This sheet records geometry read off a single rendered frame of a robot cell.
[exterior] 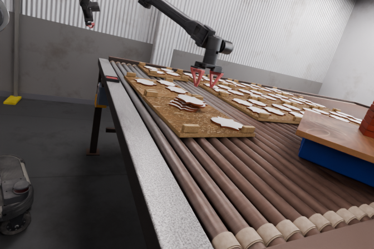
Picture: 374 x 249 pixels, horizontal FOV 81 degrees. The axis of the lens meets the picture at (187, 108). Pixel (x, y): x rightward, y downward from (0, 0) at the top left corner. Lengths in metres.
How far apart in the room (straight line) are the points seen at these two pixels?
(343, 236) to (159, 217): 0.33
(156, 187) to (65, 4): 3.24
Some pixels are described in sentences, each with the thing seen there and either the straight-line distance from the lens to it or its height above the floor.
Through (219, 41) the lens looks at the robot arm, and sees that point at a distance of 0.91.
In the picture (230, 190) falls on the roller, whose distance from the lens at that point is 0.55.
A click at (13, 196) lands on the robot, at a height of 0.28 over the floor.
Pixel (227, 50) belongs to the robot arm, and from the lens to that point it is 0.96.
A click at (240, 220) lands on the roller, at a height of 0.92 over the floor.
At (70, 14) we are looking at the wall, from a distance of 3.54.
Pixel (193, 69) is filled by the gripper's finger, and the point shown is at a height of 1.12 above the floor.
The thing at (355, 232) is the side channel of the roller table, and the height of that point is 0.95.
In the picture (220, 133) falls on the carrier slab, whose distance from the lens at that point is 0.80.
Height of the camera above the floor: 1.21
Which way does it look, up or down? 16 degrees down
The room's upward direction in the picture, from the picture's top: 14 degrees clockwise
